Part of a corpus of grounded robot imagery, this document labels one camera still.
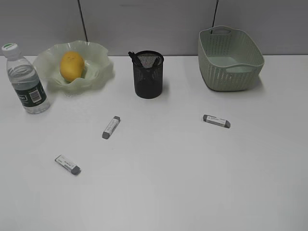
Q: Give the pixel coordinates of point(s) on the grey white eraser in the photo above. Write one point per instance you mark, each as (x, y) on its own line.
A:
(68, 165)
(111, 127)
(216, 121)

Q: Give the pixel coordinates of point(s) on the yellow mango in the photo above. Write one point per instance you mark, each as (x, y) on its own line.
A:
(71, 66)

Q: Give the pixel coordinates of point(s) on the pale green wavy plate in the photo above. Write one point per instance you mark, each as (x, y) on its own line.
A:
(98, 67)

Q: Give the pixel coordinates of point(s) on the black mesh pen holder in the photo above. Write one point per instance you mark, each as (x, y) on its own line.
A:
(142, 87)

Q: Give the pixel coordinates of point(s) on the clear plastic water bottle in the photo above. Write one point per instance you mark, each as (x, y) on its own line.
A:
(25, 80)

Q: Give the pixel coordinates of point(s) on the pale green plastic basket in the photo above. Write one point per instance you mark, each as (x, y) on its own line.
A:
(228, 58)

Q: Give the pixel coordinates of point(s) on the black marker pen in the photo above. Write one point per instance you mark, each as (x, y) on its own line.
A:
(136, 61)
(147, 73)
(156, 63)

